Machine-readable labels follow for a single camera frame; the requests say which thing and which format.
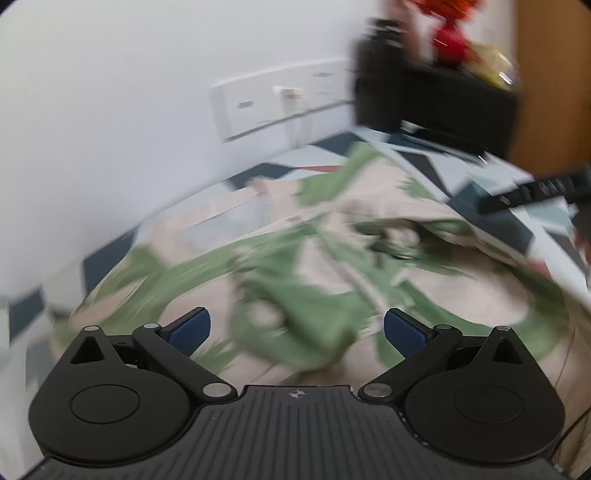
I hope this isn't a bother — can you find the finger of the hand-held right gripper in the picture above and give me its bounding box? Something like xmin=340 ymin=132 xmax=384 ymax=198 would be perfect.
xmin=478 ymin=186 xmax=527 ymax=216

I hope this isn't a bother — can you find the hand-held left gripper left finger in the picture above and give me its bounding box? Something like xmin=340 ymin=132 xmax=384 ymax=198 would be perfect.
xmin=69 ymin=306 xmax=236 ymax=403

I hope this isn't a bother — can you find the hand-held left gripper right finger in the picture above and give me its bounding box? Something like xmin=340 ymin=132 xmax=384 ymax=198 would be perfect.
xmin=358 ymin=307 xmax=529 ymax=403

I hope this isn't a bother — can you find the green and cream patterned shirt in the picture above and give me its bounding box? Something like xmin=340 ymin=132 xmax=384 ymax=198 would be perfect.
xmin=51 ymin=142 xmax=574 ymax=385

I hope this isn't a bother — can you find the geometric patterned tablecloth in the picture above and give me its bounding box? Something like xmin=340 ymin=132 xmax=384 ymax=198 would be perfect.
xmin=0 ymin=131 xmax=591 ymax=370

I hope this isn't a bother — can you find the black box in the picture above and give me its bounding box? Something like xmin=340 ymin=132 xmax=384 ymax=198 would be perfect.
xmin=396 ymin=64 xmax=521 ymax=156

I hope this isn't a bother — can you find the yellow printed cup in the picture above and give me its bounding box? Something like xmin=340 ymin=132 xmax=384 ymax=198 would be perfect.
xmin=475 ymin=43 xmax=519 ymax=92

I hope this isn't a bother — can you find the red vase with orange flowers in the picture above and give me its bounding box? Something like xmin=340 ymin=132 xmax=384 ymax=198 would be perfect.
xmin=405 ymin=0 xmax=477 ymax=71

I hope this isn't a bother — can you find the black water bottle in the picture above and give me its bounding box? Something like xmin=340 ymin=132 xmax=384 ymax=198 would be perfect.
xmin=352 ymin=17 xmax=406 ymax=131

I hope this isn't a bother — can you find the white plugged cable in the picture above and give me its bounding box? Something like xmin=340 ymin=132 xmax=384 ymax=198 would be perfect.
xmin=274 ymin=85 xmax=315 ymax=149

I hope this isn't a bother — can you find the white wall socket panel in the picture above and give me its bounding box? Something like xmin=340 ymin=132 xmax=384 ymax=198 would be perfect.
xmin=208 ymin=59 xmax=366 ymax=142

